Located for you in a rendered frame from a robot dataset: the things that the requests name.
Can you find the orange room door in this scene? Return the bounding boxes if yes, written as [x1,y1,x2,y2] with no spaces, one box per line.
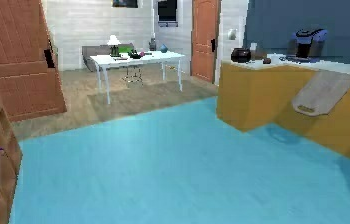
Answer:
[190,0,221,84]

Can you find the white table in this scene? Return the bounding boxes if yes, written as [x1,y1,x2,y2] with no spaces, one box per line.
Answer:
[89,50,187,105]

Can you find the green cushion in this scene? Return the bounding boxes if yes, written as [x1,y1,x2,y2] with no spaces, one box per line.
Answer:
[118,45,134,55]

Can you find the white table lamp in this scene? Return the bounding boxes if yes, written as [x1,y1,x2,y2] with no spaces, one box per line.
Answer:
[106,34,122,58]

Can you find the dark green object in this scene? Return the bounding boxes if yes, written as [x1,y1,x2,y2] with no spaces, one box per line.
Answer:
[127,49,144,60]

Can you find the dark framed picture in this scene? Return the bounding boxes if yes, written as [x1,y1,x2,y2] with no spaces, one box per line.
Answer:
[111,0,139,9]

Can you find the grey hanging cutting board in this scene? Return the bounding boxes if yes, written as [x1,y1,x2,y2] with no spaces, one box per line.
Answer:
[291,70,350,118]

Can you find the wire stool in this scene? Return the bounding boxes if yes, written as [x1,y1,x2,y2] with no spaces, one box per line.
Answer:
[122,65,145,86]

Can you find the black toaster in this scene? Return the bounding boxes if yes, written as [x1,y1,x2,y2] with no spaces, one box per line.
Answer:
[230,47,252,64]

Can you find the grey sofa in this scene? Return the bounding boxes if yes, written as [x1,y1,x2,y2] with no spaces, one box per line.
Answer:
[81,43,136,73]

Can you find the orange kitchen counter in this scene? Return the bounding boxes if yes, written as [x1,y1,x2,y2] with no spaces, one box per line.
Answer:
[216,53,350,205]

